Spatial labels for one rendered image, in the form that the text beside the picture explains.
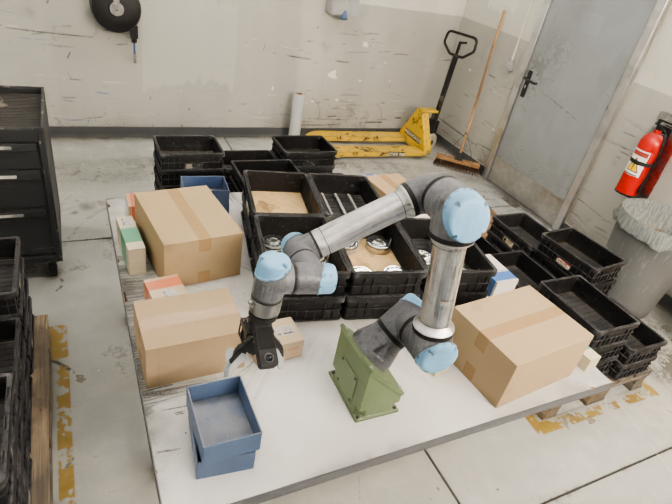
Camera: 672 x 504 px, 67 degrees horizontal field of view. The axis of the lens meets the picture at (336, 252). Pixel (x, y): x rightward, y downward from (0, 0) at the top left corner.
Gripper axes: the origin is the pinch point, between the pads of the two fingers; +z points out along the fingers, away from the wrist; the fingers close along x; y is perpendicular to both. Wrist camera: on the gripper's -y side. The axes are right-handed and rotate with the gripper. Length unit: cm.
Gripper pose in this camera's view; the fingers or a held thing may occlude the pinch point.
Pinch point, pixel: (253, 375)
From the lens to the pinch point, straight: 136.8
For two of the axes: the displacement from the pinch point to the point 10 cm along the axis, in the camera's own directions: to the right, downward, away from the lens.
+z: -2.4, 8.3, 5.1
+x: -8.9, 0.3, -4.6
